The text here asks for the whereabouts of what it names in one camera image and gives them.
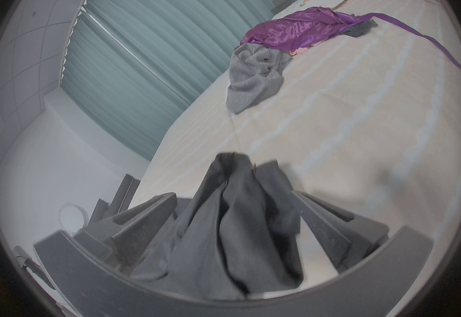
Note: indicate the round white mirror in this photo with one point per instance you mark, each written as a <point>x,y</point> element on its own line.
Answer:
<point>70,216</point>

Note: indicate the bed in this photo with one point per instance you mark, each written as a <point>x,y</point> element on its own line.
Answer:
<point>360,110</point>

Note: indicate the black lace garment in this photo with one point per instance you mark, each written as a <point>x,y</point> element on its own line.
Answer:
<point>360,29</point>

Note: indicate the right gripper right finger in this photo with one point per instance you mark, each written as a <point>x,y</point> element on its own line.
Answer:
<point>335,232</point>

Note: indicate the black chest of drawers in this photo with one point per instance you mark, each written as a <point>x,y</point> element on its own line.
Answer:
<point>124,193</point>

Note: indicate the blue-green curtain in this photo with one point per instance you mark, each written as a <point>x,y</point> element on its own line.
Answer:
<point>119,92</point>
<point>180,13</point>

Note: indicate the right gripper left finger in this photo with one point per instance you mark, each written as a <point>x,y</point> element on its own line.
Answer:
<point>129,232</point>

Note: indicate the grey garment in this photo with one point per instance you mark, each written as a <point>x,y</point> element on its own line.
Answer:
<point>252,81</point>

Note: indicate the purple satin garment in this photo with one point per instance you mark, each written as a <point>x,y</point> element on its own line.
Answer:
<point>288,29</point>

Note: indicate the black T-shirt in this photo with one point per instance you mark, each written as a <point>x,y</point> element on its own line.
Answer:
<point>234,236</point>

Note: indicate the pink garment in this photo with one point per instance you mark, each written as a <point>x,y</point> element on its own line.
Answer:
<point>297,51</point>

